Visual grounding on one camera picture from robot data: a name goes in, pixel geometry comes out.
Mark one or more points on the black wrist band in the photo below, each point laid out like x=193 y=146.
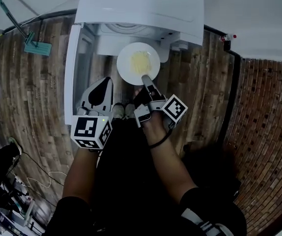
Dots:
x=158 y=142

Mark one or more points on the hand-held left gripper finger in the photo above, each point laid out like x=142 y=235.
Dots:
x=107 y=95
x=88 y=95

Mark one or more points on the person's left forearm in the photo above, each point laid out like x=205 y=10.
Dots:
x=80 y=173

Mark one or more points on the person's right forearm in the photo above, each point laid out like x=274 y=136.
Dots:
x=168 y=166

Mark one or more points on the person's black shirt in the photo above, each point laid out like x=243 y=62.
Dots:
x=69 y=217

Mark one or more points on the teal flat mop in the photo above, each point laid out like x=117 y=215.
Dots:
x=38 y=48

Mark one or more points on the clear bottle with red cap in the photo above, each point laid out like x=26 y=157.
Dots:
x=227 y=37

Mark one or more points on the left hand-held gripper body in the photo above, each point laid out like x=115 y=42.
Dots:
x=85 y=129

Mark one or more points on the person's right shoe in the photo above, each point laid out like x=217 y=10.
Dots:
x=129 y=110

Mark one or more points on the person's left shoe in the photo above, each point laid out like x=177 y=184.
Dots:
x=119 y=110

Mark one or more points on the grey pole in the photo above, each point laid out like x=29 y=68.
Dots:
x=23 y=1

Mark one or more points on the person's shoe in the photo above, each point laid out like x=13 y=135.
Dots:
x=119 y=110
x=129 y=110
x=17 y=145

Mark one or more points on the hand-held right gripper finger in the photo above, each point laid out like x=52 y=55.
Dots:
x=150 y=88
x=140 y=99

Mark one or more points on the white microwave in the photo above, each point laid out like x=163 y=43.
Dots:
x=136 y=4

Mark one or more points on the cluttered equipment rack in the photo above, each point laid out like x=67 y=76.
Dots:
x=15 y=210

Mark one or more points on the yellow noodles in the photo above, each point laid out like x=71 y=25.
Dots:
x=140 y=62

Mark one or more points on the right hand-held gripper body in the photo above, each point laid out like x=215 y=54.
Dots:
x=174 y=109

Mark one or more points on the person's black trousers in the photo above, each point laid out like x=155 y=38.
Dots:
x=123 y=171

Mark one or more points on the white plate of food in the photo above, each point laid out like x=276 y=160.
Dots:
x=125 y=67

